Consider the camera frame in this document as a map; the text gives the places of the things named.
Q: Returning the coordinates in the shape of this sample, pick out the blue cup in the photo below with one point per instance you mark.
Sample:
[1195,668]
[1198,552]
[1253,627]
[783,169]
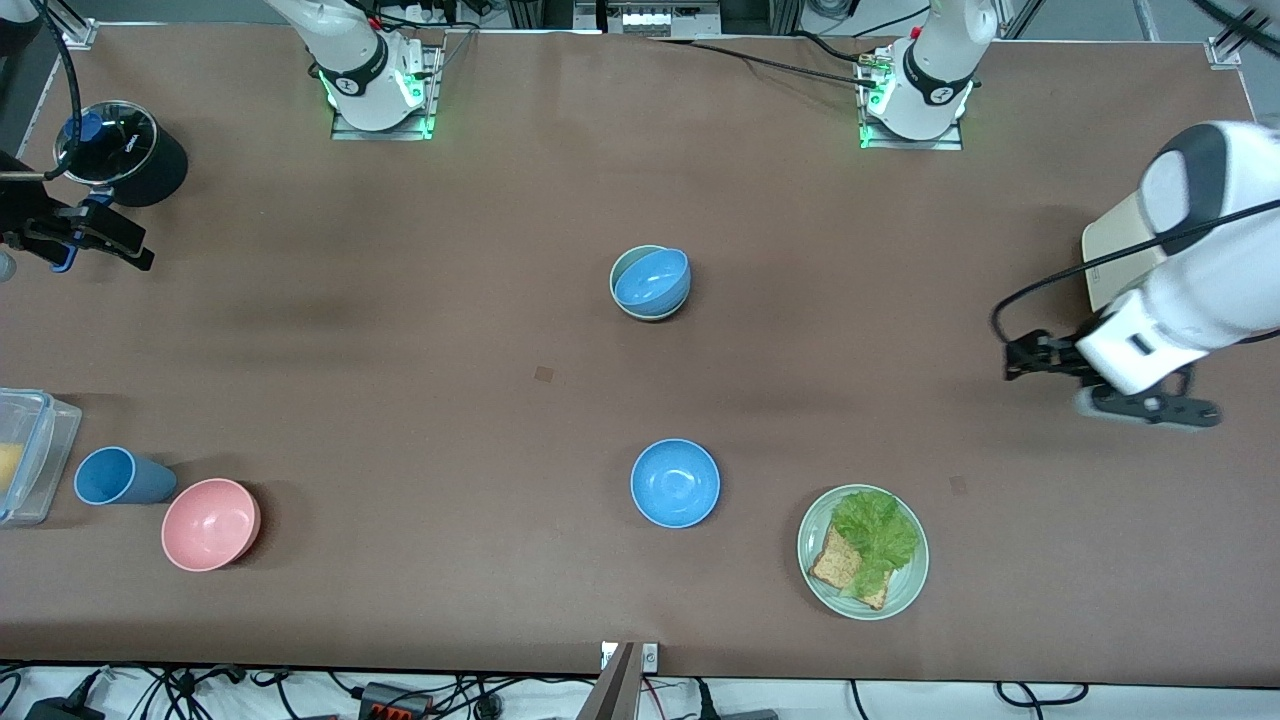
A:
[125,477]

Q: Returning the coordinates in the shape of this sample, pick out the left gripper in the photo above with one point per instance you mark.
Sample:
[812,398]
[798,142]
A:
[1050,356]

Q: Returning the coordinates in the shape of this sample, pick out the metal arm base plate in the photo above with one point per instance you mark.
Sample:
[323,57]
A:
[345,127]
[945,143]

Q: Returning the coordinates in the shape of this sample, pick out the small blue utensil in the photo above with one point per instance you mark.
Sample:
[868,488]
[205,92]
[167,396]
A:
[85,127]

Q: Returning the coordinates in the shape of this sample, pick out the green lettuce leaf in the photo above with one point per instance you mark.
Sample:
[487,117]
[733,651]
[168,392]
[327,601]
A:
[877,535]

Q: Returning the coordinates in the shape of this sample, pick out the clear plastic container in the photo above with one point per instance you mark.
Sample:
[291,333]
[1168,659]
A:
[45,450]

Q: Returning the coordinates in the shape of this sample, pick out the silver corner bracket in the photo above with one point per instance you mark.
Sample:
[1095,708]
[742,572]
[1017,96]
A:
[78,33]
[1225,50]

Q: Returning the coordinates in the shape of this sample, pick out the cream toaster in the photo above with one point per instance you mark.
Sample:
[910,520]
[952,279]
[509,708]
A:
[1115,240]

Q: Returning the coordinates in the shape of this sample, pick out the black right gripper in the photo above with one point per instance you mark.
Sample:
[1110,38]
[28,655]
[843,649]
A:
[38,234]

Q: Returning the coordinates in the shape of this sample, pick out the black orange power adapter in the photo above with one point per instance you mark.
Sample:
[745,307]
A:
[395,702]

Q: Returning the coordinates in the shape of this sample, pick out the green plate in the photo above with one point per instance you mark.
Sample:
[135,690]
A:
[905,585]

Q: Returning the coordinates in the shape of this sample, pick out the blue bowl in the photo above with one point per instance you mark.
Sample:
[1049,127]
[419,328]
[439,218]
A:
[652,280]
[675,483]

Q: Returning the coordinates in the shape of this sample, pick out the white power strip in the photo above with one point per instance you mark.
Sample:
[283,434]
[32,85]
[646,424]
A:
[650,18]

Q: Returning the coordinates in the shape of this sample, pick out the grey metal post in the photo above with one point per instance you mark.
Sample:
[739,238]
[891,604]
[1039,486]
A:
[610,690]

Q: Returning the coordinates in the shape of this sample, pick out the black power brick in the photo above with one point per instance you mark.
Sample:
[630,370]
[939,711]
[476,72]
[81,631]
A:
[60,712]

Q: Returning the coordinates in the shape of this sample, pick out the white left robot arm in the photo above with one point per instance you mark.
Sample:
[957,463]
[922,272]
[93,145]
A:
[1230,280]

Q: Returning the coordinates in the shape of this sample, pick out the silver metal bracket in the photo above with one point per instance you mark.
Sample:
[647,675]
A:
[650,657]

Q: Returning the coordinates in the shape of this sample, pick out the yellow food piece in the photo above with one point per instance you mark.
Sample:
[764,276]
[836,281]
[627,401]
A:
[8,468]

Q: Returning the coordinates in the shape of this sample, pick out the black pot with glass lid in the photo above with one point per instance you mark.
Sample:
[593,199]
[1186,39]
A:
[150,165]

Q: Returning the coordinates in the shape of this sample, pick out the brown toast slice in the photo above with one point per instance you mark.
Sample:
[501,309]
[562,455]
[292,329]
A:
[835,565]

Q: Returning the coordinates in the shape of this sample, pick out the pink bowl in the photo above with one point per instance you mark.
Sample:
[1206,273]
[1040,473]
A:
[211,524]

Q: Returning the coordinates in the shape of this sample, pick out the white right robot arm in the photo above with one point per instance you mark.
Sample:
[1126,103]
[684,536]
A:
[360,70]

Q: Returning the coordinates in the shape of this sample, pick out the green bowl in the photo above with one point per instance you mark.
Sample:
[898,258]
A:
[650,312]

